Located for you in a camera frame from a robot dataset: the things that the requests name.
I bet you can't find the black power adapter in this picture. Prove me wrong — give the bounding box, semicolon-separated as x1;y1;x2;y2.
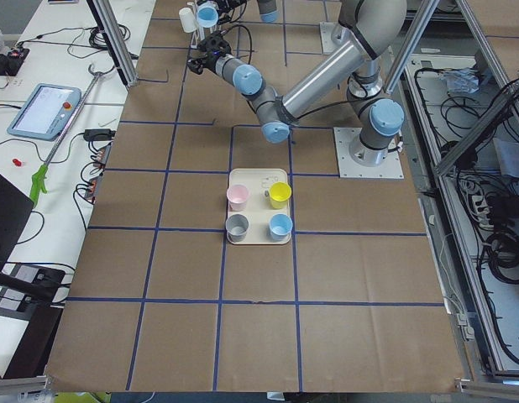
83;128;116;142

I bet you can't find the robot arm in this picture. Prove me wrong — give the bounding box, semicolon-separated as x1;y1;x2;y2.
187;1;406;144
214;0;278;23

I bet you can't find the aluminium frame post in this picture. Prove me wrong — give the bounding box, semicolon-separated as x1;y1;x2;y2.
86;0;139;88

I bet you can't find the grey plastic cup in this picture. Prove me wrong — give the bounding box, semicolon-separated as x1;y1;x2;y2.
225;213;249;243

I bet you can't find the pale green plastic cup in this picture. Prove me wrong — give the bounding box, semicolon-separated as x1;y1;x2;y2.
179;7;197;34

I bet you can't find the light blue cup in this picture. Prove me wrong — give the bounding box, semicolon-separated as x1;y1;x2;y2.
269;213;293;242
197;3;219;29

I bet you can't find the pink plastic cup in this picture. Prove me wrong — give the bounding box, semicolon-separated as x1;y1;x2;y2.
226;184;250;212

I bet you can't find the green handled reacher grabber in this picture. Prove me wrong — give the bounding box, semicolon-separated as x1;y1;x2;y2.
29;64;116;207

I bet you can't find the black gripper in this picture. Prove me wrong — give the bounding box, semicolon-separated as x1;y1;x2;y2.
186;35;229;75
214;0;248;21

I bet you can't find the yellow plastic cup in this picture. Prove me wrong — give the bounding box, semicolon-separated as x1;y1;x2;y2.
268;182;292;209

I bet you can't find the white wire cup rack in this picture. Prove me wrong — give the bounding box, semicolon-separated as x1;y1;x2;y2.
186;1;218;49

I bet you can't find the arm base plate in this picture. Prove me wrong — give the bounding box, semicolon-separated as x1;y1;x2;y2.
319;22;347;55
333;127;404;181

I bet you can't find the cream plastic tray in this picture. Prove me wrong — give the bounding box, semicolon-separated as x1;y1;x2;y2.
227;168;292;244

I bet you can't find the teach pendant tablet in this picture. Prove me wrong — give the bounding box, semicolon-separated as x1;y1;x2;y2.
7;83;81;141

